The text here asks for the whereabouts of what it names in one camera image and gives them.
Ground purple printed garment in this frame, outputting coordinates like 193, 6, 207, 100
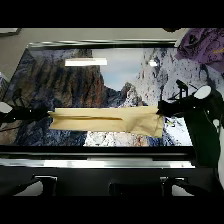
174, 28, 224, 74

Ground beige pants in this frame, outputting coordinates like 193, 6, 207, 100
47, 105, 165, 139

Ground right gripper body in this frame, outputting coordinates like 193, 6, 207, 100
156, 99, 178, 119

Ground silver frame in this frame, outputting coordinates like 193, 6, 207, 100
0, 152, 224, 197

